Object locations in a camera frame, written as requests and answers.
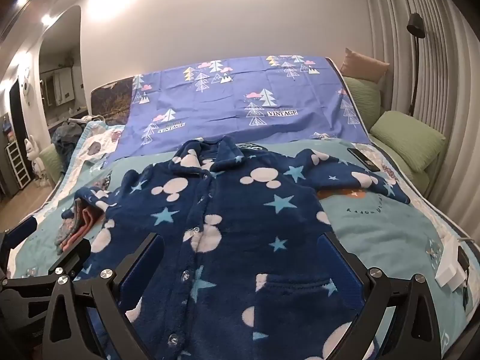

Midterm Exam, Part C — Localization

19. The dark printed headboard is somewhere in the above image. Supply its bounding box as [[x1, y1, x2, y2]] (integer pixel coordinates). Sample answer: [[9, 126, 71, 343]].
[[90, 76, 135, 124]]

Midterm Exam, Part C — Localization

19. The pink folded cloth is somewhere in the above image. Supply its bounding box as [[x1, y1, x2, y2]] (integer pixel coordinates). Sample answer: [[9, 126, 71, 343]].
[[55, 198, 103, 256]]

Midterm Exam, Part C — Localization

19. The white wall cabinet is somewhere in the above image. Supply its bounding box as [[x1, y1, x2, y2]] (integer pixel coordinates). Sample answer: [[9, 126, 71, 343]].
[[52, 65, 76, 104]]

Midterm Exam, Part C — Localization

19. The white open shelf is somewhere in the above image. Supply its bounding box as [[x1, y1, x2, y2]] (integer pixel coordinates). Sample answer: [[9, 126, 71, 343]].
[[5, 142, 31, 189]]

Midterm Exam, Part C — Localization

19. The peach pillow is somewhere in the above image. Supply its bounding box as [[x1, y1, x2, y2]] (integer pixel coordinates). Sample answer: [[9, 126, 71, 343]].
[[339, 48, 391, 84]]

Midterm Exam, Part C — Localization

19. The black floor lamp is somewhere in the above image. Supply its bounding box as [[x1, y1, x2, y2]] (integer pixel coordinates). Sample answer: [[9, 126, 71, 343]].
[[406, 13, 427, 118]]

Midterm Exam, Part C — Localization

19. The teal printed blanket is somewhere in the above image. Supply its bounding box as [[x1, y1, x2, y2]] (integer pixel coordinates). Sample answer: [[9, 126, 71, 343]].
[[7, 139, 474, 360]]

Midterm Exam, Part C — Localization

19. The black remote control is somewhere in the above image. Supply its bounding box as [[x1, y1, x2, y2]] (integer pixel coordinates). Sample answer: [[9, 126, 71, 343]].
[[347, 147, 380, 173]]

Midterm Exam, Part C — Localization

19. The large green pillow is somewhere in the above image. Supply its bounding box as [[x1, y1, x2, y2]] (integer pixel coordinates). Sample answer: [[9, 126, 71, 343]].
[[369, 110, 447, 174]]

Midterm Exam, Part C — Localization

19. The white printed quilt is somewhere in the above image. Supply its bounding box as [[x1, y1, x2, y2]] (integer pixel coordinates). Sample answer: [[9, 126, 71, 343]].
[[65, 123, 127, 181]]

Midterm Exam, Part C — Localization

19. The purple tree print sheet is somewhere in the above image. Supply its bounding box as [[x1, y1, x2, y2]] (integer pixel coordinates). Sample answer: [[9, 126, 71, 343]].
[[112, 55, 372, 160]]

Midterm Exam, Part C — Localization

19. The small green pillow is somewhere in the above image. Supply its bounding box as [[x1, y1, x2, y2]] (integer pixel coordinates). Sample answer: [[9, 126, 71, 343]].
[[343, 76, 382, 131]]

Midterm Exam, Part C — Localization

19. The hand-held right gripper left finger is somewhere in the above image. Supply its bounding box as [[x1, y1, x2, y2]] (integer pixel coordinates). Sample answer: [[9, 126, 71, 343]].
[[42, 232, 166, 360]]

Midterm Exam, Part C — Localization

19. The green cushion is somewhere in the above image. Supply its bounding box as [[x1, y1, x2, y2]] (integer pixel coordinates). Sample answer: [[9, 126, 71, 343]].
[[39, 145, 65, 185]]

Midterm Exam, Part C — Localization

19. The blue star print fleece pajama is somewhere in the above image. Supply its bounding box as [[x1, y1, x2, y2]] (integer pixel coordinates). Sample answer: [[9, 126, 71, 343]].
[[73, 137, 411, 360]]

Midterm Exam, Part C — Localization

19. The dark clothes heap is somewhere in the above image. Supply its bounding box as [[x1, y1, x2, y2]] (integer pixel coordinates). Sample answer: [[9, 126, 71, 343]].
[[51, 117, 91, 173]]

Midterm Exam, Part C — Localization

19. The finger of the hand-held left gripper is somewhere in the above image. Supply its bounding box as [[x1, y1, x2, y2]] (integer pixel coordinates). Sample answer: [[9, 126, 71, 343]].
[[0, 217, 39, 256], [48, 240, 92, 277]]

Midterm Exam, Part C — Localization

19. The white rabbit figure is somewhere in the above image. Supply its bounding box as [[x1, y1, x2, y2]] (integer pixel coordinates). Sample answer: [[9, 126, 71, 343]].
[[24, 135, 48, 187]]

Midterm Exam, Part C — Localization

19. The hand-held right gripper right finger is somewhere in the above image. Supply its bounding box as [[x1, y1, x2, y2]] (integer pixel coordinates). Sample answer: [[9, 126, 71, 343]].
[[318, 231, 448, 360]]

